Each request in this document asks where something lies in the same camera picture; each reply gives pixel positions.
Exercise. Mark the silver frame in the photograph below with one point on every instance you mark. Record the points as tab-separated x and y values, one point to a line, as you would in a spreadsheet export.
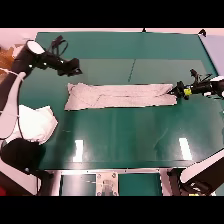
106	183

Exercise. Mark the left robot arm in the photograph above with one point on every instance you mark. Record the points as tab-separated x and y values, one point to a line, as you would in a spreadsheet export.
13	90

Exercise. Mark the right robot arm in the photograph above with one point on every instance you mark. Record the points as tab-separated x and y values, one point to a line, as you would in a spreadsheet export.
206	171

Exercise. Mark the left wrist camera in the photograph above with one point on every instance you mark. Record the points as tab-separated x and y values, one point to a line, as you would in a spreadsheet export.
58	45

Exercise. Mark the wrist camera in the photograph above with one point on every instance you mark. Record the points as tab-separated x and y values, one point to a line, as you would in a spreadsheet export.
198	76
58	45

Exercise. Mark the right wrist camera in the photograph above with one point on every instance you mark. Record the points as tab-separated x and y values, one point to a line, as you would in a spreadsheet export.
198	76

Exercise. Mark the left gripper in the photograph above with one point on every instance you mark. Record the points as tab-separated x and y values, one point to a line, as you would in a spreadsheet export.
70	66

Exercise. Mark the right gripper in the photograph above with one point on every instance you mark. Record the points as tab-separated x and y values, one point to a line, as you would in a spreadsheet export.
182	90

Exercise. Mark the white shirt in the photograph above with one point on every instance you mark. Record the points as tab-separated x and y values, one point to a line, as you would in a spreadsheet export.
120	96

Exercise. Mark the folded white garment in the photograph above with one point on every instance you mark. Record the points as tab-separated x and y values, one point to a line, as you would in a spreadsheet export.
36	125

